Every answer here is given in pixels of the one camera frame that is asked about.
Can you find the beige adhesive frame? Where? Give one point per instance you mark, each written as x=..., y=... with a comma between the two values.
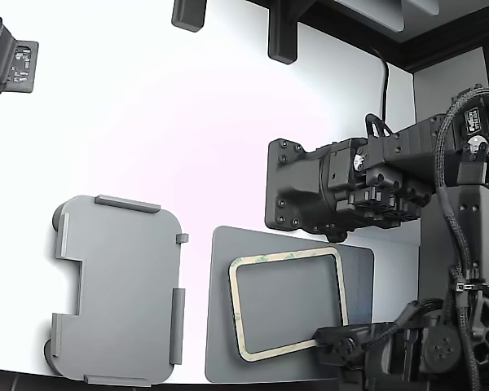
x=234, y=301

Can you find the flat gray plate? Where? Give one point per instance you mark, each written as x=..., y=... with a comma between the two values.
x=285, y=293

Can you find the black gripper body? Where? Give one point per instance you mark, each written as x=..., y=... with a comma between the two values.
x=344, y=346

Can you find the black camera device with board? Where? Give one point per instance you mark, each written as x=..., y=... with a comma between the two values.
x=8, y=61

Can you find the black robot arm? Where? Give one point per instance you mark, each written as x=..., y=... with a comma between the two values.
x=293, y=187

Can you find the black ledge with gray panels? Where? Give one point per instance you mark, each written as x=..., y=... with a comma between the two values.
x=391, y=45

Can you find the small black bracket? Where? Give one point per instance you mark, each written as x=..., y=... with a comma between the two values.
x=187, y=14

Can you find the gray box with edge tabs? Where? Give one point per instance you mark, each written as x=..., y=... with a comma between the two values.
x=122, y=285

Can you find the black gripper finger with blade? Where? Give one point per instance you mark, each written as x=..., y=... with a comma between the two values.
x=322, y=337

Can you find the tall black bracket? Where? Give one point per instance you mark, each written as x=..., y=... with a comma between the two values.
x=282, y=36

